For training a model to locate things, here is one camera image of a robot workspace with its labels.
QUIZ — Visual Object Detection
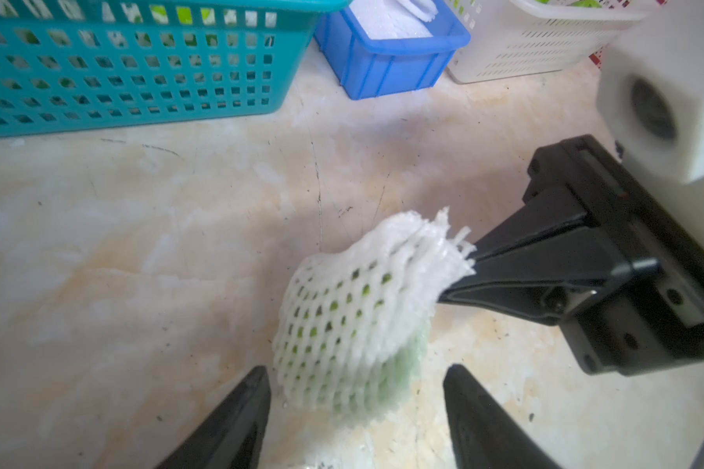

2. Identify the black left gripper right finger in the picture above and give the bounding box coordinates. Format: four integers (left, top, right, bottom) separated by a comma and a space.
443, 365, 559, 468

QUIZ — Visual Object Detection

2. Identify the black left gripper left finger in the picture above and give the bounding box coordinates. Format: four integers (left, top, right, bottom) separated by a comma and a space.
158, 365, 272, 468

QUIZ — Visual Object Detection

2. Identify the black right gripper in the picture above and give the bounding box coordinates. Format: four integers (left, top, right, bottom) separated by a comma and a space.
439, 135, 704, 375

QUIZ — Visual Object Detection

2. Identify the green custard apple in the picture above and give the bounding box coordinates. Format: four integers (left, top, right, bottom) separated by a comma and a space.
286, 263, 429, 426

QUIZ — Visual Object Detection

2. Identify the stack of white foam nets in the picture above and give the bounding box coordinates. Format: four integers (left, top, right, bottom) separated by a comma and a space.
349, 0, 438, 40

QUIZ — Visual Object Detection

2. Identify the white perforated plastic basket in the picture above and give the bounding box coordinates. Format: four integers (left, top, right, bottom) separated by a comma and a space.
446, 1, 664, 84

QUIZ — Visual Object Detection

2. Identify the blue plastic tray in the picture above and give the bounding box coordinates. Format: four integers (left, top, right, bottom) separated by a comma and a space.
314, 1, 471, 100

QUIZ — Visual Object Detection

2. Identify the teal plastic basket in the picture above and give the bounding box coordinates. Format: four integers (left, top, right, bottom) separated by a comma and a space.
0, 0, 344, 138

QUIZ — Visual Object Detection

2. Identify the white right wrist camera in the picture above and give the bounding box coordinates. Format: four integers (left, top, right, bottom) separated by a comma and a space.
596, 1, 704, 250

